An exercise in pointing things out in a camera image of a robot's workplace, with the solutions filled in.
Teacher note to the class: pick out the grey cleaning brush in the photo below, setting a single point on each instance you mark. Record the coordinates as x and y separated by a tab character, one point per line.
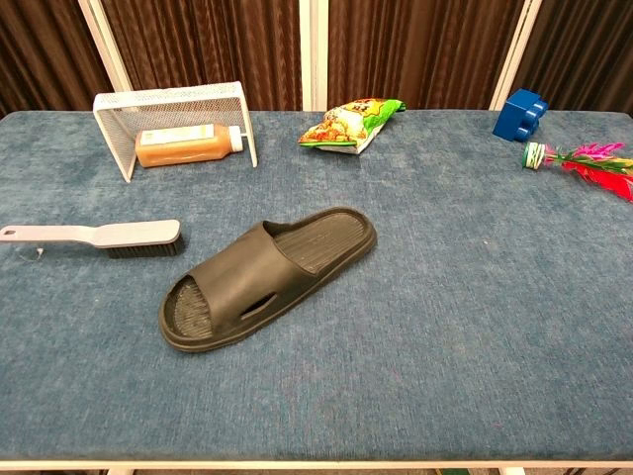
138	233

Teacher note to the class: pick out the white screen post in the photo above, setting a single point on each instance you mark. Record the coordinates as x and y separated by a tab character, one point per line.
104	44
514	49
314	49

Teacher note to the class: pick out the blue toy building brick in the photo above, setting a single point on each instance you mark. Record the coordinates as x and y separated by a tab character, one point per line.
514	116

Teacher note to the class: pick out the green snack bag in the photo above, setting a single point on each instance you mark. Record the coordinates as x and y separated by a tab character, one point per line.
346	123

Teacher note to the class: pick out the black rubber slide sandal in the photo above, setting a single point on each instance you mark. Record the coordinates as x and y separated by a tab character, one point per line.
247	277

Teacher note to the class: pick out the white table frame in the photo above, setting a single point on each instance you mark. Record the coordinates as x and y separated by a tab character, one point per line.
297	466

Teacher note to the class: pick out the orange juice bottle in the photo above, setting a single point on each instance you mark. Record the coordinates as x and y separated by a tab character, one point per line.
183	148

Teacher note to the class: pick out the white mesh metal rack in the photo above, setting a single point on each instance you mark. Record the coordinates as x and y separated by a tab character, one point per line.
168	96

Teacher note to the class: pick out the pink feather shuttlecock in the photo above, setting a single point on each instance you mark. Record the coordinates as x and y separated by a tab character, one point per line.
536	156

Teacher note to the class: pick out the brown pleated screen panel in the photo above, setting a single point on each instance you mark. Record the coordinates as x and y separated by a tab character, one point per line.
198	44
44	49
583	44
420	49

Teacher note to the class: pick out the blue fabric table cover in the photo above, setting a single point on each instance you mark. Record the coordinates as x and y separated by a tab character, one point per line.
445	297

